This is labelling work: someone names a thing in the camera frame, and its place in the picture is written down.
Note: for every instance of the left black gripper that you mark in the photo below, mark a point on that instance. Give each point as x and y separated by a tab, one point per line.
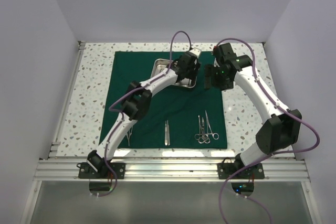
195	68

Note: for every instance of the small steel hemostat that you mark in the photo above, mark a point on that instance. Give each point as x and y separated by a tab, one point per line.
201	136

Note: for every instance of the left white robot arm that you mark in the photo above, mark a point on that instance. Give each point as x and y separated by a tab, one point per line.
135	105

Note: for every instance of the green surgical cloth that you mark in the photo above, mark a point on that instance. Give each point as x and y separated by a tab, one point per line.
178	106

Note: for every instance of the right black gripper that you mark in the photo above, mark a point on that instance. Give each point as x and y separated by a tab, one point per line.
210	71

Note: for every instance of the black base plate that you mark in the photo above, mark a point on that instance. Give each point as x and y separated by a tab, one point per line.
87	172
234	169

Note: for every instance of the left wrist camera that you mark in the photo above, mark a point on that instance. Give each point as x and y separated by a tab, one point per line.
196	52

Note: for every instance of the stainless steel tray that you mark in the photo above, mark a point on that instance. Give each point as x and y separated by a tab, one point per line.
161	64

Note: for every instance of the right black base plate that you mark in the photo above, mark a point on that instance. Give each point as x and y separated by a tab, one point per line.
234	169

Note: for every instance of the aluminium rail frame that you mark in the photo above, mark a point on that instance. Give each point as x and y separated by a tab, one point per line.
84	112

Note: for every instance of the steel scalpel handle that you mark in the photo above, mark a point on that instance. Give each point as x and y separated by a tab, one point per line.
165	134
168	135

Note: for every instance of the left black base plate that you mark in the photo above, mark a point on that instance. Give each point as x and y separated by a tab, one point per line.
87	172

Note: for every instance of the steel forceps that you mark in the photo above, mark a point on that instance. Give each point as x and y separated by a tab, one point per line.
128	135

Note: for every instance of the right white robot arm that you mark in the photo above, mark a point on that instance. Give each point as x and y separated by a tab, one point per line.
281	125

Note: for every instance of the steel surgical scissors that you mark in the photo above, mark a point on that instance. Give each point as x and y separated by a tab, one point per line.
202	136

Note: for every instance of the long steel hemostat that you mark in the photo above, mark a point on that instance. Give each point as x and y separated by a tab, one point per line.
210	132

